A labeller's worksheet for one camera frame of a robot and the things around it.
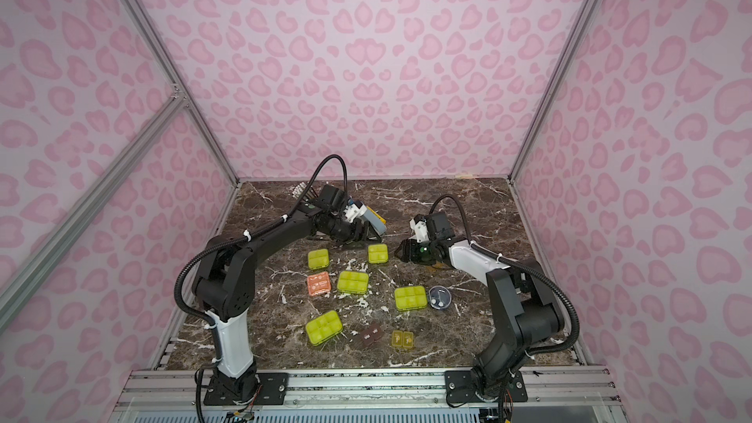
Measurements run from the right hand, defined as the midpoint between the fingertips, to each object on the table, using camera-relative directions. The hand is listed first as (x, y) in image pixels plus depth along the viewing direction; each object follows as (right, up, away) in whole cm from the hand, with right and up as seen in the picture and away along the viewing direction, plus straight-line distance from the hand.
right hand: (404, 253), depth 91 cm
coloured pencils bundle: (-33, +20, +4) cm, 39 cm away
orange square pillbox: (-26, -9, -1) cm, 28 cm away
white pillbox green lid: (-28, -3, +4) cm, 28 cm away
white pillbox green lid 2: (-16, -9, -1) cm, 18 cm away
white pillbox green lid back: (-8, -1, +7) cm, 11 cm away
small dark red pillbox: (-9, -20, -11) cm, 25 cm away
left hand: (-8, +4, -4) cm, 10 cm away
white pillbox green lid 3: (+2, -13, -3) cm, 13 cm away
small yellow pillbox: (-1, -21, -11) cm, 24 cm away
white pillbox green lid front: (-23, -19, -9) cm, 31 cm away
